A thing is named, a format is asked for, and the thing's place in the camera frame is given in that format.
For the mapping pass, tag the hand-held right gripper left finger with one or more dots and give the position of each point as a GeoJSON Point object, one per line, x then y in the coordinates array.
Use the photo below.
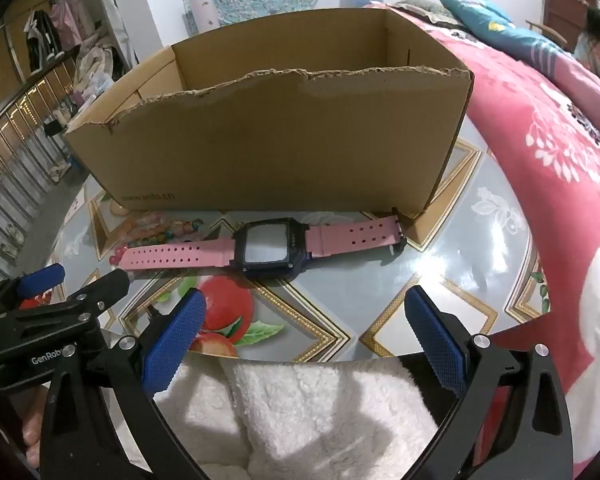
{"type": "Point", "coordinates": [175, 345]}

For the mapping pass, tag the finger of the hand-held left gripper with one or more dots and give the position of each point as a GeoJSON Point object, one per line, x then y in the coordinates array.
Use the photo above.
{"type": "Point", "coordinates": [100, 291]}
{"type": "Point", "coordinates": [40, 280]}

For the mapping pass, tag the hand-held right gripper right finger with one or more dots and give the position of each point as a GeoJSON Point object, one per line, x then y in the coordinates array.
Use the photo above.
{"type": "Point", "coordinates": [437, 345]}

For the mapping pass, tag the purple and pink smart watch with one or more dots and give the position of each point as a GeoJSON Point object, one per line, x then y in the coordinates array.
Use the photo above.
{"type": "Point", "coordinates": [267, 247]}

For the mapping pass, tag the torn cardboard box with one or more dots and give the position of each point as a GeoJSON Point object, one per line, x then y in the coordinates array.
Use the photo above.
{"type": "Point", "coordinates": [280, 150]}

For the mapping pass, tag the person's left hand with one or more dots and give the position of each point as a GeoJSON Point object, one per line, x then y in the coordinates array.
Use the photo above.
{"type": "Point", "coordinates": [32, 435]}

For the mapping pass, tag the metal stair railing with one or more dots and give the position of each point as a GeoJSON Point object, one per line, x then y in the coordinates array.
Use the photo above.
{"type": "Point", "coordinates": [20, 160]}

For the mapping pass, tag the white fleece garment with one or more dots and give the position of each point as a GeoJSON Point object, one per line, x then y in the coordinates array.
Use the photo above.
{"type": "Point", "coordinates": [305, 410]}

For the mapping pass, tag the pink floral blanket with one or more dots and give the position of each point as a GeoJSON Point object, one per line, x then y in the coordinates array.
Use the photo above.
{"type": "Point", "coordinates": [555, 185]}

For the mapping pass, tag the pile of clothes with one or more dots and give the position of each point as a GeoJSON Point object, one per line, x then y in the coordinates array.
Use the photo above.
{"type": "Point", "coordinates": [100, 65]}

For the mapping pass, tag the black hanging garment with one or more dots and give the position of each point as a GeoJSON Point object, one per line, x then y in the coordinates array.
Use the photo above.
{"type": "Point", "coordinates": [42, 40]}

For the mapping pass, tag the pink hanging garment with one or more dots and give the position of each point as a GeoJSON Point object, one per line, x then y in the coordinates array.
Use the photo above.
{"type": "Point", "coordinates": [70, 17]}

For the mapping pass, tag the white paper roll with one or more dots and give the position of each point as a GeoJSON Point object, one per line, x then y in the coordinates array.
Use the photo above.
{"type": "Point", "coordinates": [202, 10]}

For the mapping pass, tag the teal pillow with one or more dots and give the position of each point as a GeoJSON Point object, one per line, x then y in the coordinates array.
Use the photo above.
{"type": "Point", "coordinates": [485, 15]}

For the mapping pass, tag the wooden chair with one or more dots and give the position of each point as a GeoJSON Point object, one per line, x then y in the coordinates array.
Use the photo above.
{"type": "Point", "coordinates": [542, 27]}

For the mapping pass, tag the grey fuzzy blanket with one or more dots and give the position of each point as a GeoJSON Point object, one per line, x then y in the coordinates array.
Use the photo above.
{"type": "Point", "coordinates": [425, 10]}

